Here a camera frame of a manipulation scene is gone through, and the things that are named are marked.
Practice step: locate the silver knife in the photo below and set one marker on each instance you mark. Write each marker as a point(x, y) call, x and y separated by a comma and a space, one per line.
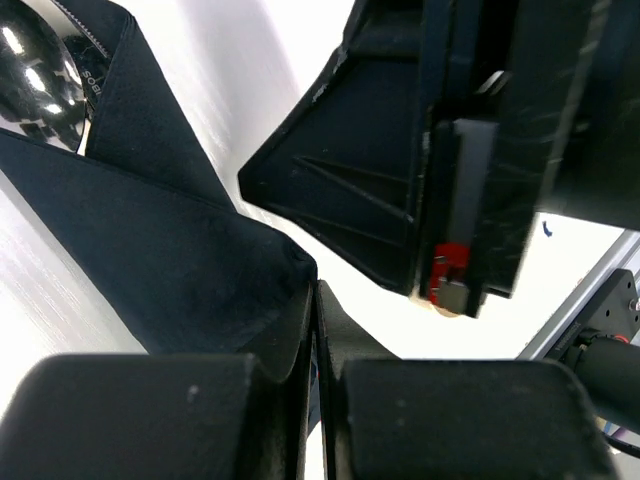
point(91, 58)

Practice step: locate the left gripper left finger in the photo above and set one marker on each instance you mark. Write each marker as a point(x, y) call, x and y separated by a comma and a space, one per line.
point(179, 416)

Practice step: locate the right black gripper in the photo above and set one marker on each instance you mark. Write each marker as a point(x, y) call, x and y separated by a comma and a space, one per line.
point(558, 133)

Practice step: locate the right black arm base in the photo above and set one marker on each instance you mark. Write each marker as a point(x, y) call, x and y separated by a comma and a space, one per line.
point(609, 313)

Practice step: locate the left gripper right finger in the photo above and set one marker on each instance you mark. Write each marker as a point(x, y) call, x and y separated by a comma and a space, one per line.
point(388, 418)

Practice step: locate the black paper napkin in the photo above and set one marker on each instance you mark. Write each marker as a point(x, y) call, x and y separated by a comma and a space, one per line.
point(139, 211)

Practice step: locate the wooden handled spoon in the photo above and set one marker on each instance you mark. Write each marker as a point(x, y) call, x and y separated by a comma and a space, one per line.
point(42, 96)

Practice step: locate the aluminium rail frame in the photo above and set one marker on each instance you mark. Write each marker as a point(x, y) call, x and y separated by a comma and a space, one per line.
point(623, 254)

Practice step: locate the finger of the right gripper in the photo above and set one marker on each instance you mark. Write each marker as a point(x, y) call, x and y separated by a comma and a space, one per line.
point(341, 165)

